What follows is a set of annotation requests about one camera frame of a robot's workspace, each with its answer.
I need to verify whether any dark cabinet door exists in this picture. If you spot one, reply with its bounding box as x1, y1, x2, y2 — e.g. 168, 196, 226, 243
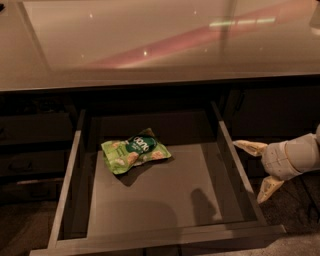
223, 87, 320, 144

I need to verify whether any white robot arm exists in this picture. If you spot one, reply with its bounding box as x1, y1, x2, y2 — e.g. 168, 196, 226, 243
233, 126, 320, 204

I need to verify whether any green snack bag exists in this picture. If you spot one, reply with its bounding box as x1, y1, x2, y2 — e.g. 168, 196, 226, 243
101, 128, 171, 175

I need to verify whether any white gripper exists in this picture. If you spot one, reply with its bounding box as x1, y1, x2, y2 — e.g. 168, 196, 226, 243
233, 140, 301, 204

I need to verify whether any dark drawer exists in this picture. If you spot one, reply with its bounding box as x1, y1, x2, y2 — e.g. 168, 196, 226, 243
0, 150, 68, 177
0, 178, 63, 205
30, 102, 285, 256
0, 113, 73, 146

